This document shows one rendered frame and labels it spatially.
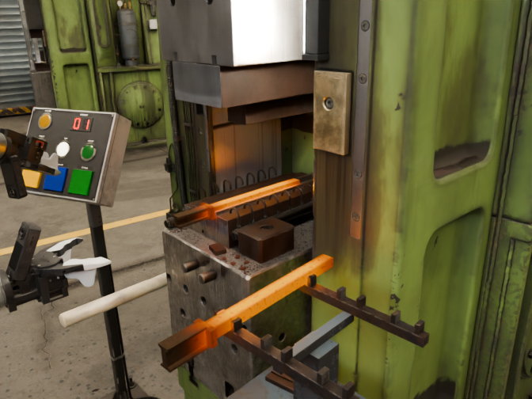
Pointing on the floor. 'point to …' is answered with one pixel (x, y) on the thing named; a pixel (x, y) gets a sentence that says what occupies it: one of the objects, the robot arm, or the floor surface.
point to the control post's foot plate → (125, 393)
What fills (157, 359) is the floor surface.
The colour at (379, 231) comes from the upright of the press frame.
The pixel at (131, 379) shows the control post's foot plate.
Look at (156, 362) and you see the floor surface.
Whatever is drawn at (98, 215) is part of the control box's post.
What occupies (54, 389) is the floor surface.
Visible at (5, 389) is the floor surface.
